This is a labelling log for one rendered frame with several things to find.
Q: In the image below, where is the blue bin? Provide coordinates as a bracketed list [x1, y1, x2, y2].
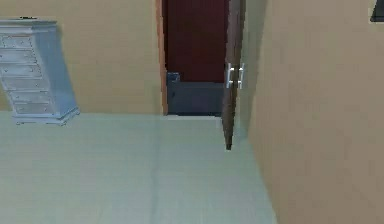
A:
[166, 71, 181, 84]

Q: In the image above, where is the brown wooden room door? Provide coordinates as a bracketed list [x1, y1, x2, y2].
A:
[221, 0, 247, 151]

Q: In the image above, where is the white chest of drawers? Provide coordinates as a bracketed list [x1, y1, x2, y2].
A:
[0, 18, 81, 127]

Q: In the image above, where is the silver door handle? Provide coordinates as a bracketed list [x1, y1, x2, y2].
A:
[225, 62, 236, 90]
[235, 63, 246, 90]

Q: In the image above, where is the black framed wall picture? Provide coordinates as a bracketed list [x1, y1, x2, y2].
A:
[369, 0, 384, 23]

